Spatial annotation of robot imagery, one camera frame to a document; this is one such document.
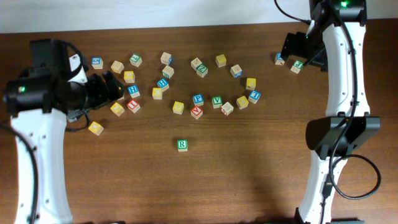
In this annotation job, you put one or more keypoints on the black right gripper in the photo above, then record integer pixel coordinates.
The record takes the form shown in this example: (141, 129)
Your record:
(291, 46)

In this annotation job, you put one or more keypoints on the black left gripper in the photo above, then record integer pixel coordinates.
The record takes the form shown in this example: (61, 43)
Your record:
(105, 96)

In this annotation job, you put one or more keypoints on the yellow S block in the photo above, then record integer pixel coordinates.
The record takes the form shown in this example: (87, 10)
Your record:
(178, 107)

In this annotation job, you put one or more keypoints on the green R block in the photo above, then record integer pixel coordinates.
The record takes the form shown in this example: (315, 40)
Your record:
(182, 145)

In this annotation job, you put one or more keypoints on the red A block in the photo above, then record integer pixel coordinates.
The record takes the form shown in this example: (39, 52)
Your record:
(196, 112)

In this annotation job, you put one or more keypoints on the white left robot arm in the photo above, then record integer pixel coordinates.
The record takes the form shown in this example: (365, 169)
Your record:
(52, 92)

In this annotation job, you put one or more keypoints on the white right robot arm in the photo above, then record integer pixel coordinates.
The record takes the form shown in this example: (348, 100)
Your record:
(334, 43)

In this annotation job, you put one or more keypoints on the green J block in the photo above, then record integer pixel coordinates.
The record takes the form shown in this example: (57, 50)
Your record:
(297, 66)

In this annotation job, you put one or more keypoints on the blue number five block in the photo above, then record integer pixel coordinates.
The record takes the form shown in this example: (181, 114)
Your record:
(97, 63)

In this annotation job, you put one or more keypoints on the plain wooden block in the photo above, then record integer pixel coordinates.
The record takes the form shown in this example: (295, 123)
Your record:
(117, 67)

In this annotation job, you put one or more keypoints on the blue block far right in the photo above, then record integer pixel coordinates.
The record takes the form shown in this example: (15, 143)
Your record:
(278, 59)

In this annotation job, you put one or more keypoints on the red I block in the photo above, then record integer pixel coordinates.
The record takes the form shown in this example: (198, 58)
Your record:
(134, 106)

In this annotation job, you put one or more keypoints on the green L block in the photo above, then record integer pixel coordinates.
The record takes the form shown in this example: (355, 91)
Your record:
(135, 60)

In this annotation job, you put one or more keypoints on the blue tilted H block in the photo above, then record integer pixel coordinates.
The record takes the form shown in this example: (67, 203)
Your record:
(163, 84)

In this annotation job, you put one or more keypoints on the yellow K block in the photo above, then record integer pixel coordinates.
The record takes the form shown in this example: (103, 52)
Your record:
(250, 83)

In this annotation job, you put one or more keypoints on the wooden block green side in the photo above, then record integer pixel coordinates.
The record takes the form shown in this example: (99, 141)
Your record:
(168, 71)

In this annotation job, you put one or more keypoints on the blue T block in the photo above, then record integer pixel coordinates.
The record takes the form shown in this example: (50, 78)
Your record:
(254, 96)

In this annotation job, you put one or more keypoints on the wooden shell block blue side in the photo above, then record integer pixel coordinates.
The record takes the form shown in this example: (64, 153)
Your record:
(236, 71)

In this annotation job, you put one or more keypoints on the yellow G block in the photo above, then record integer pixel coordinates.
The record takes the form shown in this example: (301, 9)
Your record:
(242, 102)

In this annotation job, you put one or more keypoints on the wooden block by Z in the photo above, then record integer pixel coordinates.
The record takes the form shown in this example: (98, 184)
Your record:
(195, 63)

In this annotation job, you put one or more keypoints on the blue P block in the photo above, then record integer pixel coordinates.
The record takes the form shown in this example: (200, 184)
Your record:
(198, 100)

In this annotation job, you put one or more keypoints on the green Z block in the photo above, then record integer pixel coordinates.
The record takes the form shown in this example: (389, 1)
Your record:
(202, 70)

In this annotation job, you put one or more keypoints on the wooden block red trim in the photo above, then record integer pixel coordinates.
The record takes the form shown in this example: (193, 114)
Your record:
(227, 108)

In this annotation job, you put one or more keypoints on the green V block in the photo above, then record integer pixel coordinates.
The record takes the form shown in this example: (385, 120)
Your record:
(217, 102)

